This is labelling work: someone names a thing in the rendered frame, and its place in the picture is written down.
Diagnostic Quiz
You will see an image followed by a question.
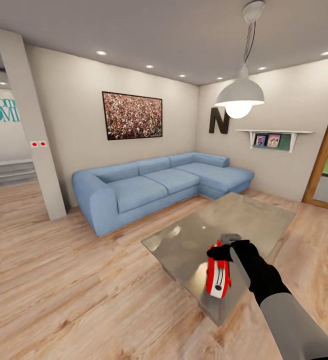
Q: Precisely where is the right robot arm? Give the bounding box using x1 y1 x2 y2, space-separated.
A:
206 233 328 360

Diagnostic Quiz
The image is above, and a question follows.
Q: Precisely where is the radio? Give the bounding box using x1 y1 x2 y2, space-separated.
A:
205 241 232 299

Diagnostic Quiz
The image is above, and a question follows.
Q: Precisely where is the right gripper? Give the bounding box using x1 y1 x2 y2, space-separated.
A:
206 244 231 262

